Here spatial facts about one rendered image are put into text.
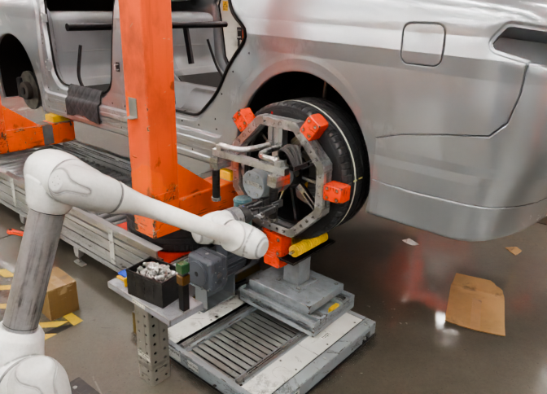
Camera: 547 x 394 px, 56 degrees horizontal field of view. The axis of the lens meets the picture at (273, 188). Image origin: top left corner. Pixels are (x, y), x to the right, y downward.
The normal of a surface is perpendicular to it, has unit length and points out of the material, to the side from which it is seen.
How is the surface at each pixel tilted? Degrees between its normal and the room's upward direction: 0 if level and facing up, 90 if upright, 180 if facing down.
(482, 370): 0
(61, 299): 90
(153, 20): 90
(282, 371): 0
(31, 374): 6
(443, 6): 75
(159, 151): 90
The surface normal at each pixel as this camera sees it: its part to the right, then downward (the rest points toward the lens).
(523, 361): 0.03, -0.94
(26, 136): 0.76, 0.24
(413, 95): -0.65, 0.25
